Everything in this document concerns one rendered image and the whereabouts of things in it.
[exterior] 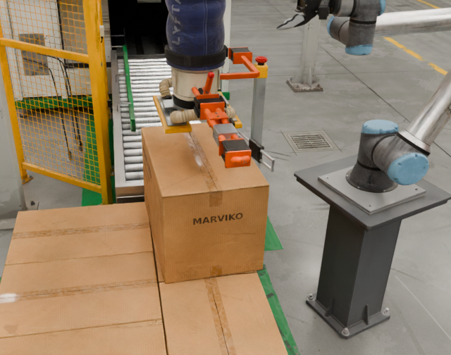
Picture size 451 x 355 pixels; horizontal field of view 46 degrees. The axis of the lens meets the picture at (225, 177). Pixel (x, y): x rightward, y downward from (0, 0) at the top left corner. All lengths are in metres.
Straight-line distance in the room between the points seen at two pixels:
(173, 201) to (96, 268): 0.50
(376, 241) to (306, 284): 0.64
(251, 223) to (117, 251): 0.61
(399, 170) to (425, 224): 1.58
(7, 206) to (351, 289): 2.12
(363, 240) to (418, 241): 1.12
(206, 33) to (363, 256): 1.23
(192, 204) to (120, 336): 0.52
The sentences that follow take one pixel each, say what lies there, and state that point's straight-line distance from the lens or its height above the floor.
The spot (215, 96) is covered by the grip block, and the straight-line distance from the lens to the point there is 1.88.
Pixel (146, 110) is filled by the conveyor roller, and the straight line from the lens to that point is 3.68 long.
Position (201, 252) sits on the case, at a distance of 2.08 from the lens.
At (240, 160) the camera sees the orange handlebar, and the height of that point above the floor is 1.25.
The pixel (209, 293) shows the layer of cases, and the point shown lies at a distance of 2.10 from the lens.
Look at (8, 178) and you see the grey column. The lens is 3.47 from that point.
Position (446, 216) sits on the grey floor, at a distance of 3.86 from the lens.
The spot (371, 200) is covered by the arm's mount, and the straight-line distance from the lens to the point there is 2.32.
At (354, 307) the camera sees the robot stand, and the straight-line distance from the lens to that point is 2.72.
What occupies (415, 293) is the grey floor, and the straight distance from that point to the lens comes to 3.13.
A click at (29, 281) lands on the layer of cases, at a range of 2.25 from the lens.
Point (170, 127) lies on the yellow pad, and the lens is 1.96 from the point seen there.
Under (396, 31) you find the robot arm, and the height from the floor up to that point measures 1.45.
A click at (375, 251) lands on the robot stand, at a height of 0.46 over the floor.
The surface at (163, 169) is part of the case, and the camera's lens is 2.07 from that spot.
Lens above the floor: 1.94
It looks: 30 degrees down
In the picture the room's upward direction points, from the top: 2 degrees clockwise
